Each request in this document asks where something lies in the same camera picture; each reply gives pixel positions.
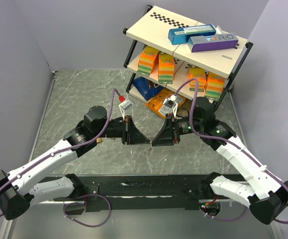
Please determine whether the orange snack bag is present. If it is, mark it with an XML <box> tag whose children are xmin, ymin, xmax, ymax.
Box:
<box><xmin>145</xmin><ymin>88</ymin><xmax>174</xmax><ymax>119</ymax></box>

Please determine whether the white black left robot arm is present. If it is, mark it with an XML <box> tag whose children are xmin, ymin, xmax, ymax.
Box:
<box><xmin>0</xmin><ymin>106</ymin><xmax>150</xmax><ymax>220</ymax></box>

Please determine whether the brass padlock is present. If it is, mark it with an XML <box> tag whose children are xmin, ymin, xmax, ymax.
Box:
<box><xmin>96</xmin><ymin>138</ymin><xmax>102</xmax><ymax>144</ymax></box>

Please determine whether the orange sponge pack far left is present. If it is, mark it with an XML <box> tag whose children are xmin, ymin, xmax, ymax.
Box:
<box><xmin>137</xmin><ymin>46</ymin><xmax>159</xmax><ymax>75</ymax></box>

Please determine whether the aluminium rail frame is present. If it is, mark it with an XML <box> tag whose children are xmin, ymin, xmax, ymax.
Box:
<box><xmin>0</xmin><ymin>71</ymin><xmax>58</xmax><ymax>239</ymax></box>

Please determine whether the orange sponge pack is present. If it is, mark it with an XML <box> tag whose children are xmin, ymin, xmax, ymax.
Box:
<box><xmin>204</xmin><ymin>72</ymin><xmax>226</xmax><ymax>101</ymax></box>
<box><xmin>137</xmin><ymin>46</ymin><xmax>159</xmax><ymax>75</ymax></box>
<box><xmin>158</xmin><ymin>52</ymin><xmax>175</xmax><ymax>84</ymax></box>
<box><xmin>188</xmin><ymin>66</ymin><xmax>207</xmax><ymax>92</ymax></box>

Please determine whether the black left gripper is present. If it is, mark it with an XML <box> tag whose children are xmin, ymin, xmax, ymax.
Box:
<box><xmin>94</xmin><ymin>115</ymin><xmax>150</xmax><ymax>145</ymax></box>

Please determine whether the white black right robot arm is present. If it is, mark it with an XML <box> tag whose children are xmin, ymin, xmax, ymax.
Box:
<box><xmin>152</xmin><ymin>96</ymin><xmax>288</xmax><ymax>225</ymax></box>

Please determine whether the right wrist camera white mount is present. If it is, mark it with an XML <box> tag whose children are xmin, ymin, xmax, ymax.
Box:
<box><xmin>160</xmin><ymin>95</ymin><xmax>183</xmax><ymax>117</ymax></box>

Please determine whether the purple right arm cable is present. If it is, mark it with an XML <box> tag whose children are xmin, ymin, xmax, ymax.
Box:
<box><xmin>175</xmin><ymin>78</ymin><xmax>288</xmax><ymax>223</ymax></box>

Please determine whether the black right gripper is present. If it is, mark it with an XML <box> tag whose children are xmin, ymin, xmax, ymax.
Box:
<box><xmin>152</xmin><ymin>113</ymin><xmax>202</xmax><ymax>146</ymax></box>

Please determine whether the beige black three-tier shelf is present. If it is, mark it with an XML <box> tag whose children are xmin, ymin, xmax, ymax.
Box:
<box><xmin>123</xmin><ymin>5</ymin><xmax>253</xmax><ymax>110</ymax></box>

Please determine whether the purple grey R+O box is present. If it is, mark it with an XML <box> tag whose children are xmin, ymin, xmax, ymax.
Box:
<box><xmin>188</xmin><ymin>33</ymin><xmax>239</xmax><ymax>53</ymax></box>

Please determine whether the blue rectangular box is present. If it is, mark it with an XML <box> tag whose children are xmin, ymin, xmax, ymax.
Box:
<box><xmin>168</xmin><ymin>24</ymin><xmax>216</xmax><ymax>45</ymax></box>

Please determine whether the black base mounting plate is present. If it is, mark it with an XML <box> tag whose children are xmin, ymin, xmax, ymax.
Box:
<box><xmin>53</xmin><ymin>173</ymin><xmax>246</xmax><ymax>213</ymax></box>

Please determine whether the brown snack bag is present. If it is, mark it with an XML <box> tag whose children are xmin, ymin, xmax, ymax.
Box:
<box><xmin>177</xmin><ymin>108</ymin><xmax>190</xmax><ymax>118</ymax></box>

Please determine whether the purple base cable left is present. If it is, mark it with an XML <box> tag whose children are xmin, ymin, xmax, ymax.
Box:
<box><xmin>63</xmin><ymin>194</ymin><xmax>112</xmax><ymax>227</ymax></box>

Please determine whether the blue snack bag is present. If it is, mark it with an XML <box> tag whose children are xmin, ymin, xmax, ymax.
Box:
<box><xmin>133</xmin><ymin>77</ymin><xmax>164</xmax><ymax>101</ymax></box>

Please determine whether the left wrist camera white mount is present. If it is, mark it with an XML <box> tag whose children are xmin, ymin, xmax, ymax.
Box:
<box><xmin>118</xmin><ymin>96</ymin><xmax>133</xmax><ymax>118</ymax></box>

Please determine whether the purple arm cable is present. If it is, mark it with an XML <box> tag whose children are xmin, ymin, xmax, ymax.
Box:
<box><xmin>175</xmin><ymin>78</ymin><xmax>288</xmax><ymax>223</ymax></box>
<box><xmin>0</xmin><ymin>88</ymin><xmax>124</xmax><ymax>220</ymax></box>

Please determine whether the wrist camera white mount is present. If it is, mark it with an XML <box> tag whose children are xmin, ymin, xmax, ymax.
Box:
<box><xmin>160</xmin><ymin>95</ymin><xmax>183</xmax><ymax>117</ymax></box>
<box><xmin>118</xmin><ymin>96</ymin><xmax>133</xmax><ymax>118</ymax></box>

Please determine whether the orange sponge pack far right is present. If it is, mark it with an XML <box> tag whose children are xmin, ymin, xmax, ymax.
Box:
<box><xmin>204</xmin><ymin>72</ymin><xmax>226</xmax><ymax>101</ymax></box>

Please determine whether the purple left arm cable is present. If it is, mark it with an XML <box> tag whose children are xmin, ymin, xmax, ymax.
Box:
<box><xmin>0</xmin><ymin>88</ymin><xmax>124</xmax><ymax>220</ymax></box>

